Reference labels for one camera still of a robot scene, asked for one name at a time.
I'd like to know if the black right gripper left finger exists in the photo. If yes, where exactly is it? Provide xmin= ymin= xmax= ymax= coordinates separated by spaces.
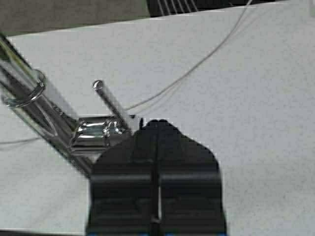
xmin=85 ymin=119 xmax=158 ymax=236

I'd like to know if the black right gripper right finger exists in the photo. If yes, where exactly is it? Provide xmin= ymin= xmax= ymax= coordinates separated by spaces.
xmin=157 ymin=119 xmax=228 ymax=236

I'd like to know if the chrome faucet lever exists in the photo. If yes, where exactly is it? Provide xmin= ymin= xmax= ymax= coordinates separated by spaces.
xmin=93 ymin=80 xmax=134 ymax=130

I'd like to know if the chrome faucet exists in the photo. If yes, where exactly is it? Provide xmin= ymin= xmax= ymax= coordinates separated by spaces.
xmin=0 ymin=35 xmax=138 ymax=177

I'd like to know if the black office chair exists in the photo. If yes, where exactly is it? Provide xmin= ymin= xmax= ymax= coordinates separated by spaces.
xmin=146 ymin=0 xmax=291 ymax=18

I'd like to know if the white cable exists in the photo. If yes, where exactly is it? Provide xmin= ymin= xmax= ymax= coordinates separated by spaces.
xmin=0 ymin=0 xmax=254 ymax=146

